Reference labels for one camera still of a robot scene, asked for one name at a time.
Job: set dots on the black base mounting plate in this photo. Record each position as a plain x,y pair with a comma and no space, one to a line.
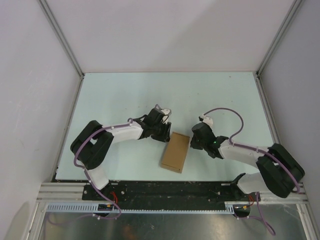
126,190

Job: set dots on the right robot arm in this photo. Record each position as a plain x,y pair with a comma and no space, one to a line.
278,172

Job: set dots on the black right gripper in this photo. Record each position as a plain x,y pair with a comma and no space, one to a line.
193,144

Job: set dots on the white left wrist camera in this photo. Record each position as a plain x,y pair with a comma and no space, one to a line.
166,114

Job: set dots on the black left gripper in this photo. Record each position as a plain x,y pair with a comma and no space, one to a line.
165,136

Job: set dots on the grey slotted cable duct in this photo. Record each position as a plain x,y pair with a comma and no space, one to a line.
105,208

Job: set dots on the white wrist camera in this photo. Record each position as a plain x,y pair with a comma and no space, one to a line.
206,119
166,114

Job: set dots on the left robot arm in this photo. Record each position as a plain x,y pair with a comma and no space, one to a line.
90,147

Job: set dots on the aluminium frame rail left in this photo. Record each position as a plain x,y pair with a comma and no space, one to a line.
48,13

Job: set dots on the brown cardboard box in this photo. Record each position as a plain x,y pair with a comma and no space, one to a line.
175,153

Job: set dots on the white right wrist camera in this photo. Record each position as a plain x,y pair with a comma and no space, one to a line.
206,119

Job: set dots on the aluminium frame rail right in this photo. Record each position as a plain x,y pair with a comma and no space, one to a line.
280,34

